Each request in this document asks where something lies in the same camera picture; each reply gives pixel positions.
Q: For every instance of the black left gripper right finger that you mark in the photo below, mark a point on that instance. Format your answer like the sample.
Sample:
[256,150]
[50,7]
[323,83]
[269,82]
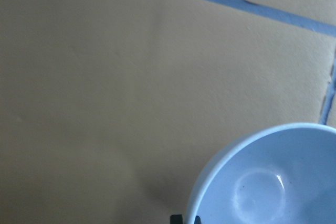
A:
[197,220]

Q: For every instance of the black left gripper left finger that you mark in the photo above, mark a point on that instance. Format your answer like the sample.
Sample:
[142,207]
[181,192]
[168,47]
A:
[176,219]

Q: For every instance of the blue bowl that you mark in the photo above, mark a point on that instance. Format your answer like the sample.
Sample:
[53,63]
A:
[283,174]

